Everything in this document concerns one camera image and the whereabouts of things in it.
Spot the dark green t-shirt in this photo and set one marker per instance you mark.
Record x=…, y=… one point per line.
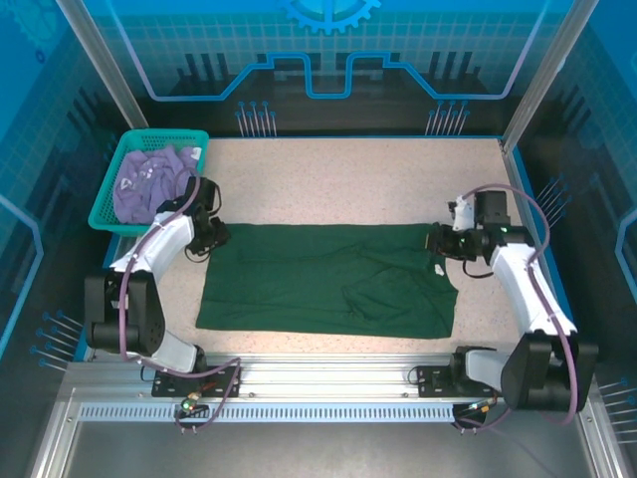
x=298, y=279

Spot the slotted aluminium strip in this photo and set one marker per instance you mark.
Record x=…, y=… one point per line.
x=298, y=413

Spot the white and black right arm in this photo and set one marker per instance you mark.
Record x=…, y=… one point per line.
x=522, y=284

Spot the purple t-shirt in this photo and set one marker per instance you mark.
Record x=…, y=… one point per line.
x=144, y=189

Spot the aluminium frame post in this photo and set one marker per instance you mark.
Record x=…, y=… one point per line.
x=101, y=55
x=541, y=74

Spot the aluminium mounting rail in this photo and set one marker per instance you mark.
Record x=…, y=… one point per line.
x=323, y=373

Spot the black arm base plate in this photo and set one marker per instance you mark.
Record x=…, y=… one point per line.
x=438, y=386
x=169, y=386

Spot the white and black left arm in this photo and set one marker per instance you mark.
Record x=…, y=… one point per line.
x=159, y=239

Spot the teal plastic basket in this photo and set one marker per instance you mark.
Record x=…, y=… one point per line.
x=149, y=135

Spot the small electronics board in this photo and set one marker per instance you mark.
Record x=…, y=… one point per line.
x=480, y=407
x=191, y=404

